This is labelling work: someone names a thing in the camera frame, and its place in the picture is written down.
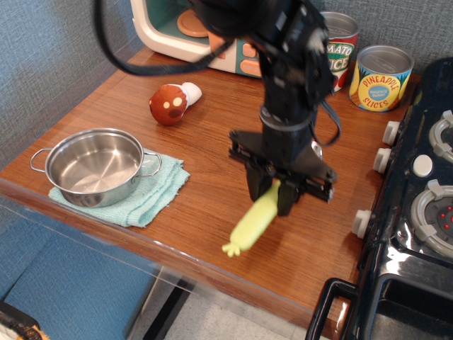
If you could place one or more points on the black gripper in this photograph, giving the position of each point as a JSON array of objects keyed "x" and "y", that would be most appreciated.
[{"x": 287, "y": 145}]

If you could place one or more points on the spoon with yellow-green handle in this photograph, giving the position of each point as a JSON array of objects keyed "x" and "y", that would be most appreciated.
[{"x": 263, "y": 211}]

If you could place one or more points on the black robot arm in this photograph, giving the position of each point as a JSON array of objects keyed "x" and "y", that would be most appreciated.
[{"x": 291, "y": 40}]

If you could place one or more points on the white stove knob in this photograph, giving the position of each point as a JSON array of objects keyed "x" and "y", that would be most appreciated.
[
  {"x": 381, "y": 160},
  {"x": 390, "y": 132},
  {"x": 360, "y": 223}
]

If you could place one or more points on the light teal folded napkin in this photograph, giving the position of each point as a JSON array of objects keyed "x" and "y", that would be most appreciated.
[{"x": 139, "y": 208}]

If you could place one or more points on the black toy stove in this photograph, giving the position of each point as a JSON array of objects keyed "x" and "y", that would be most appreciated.
[{"x": 404, "y": 289}]

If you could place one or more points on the brown plush mushroom toy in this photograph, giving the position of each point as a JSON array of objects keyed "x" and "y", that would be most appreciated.
[{"x": 169, "y": 103}]

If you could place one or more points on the pineapple slices can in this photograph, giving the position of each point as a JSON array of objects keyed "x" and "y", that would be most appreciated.
[{"x": 380, "y": 77}]

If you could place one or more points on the tomato sauce can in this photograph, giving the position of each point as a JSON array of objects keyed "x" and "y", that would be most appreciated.
[{"x": 343, "y": 32}]

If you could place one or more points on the stainless steel pot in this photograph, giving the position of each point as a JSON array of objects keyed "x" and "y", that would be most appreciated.
[{"x": 97, "y": 167}]

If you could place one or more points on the orange microwave turntable plate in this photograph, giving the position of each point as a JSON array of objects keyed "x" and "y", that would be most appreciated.
[{"x": 189, "y": 24}]

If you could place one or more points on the teal toy microwave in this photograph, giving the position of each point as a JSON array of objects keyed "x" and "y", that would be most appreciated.
[{"x": 156, "y": 25}]

